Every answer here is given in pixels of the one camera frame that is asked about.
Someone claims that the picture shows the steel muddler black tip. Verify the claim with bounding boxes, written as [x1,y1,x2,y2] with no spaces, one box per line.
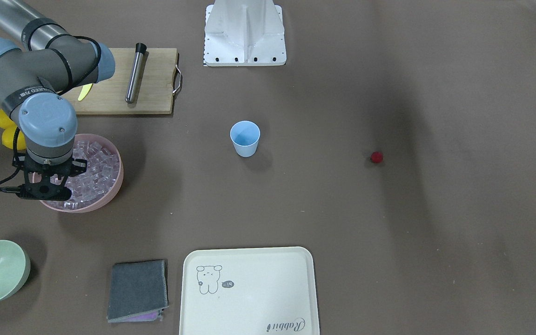
[125,42,147,104]

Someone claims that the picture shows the wooden cutting board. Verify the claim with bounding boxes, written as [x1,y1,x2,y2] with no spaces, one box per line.
[61,48,183,115]

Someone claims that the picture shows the yellow plastic knife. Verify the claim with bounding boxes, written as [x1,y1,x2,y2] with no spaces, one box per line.
[77,83,94,102]

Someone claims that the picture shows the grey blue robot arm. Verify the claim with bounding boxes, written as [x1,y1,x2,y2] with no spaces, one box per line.
[0,0,115,201]

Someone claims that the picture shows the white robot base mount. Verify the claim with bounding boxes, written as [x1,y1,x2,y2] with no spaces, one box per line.
[203,0,287,67]

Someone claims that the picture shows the yellow lemon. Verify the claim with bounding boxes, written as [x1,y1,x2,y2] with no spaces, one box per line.
[0,109,16,129]
[1,127,27,151]

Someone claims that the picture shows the light blue cup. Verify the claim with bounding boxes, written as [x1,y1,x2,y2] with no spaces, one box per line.
[229,121,261,158]

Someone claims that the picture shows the yellow lemon upper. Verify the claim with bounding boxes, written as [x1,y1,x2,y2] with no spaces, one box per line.
[0,109,16,129]

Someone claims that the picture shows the pink bowl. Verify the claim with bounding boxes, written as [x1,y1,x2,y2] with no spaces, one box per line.
[35,134,124,214]

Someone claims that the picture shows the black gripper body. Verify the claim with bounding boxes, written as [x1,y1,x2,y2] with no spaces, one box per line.
[12,154,87,201]

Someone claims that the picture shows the yellow lemon lower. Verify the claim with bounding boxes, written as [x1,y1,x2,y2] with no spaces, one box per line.
[1,127,27,151]

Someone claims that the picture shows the clear ice cubes pile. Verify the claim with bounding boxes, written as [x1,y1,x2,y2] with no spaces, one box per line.
[45,139,121,209]

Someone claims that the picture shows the red strawberry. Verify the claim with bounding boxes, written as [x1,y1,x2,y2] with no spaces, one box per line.
[370,151,384,164]

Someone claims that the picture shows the cream rabbit tray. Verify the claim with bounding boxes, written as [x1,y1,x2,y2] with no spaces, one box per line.
[179,246,321,335]

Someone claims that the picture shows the grey folded cloth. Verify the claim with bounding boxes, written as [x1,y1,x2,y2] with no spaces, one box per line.
[107,259,169,323]

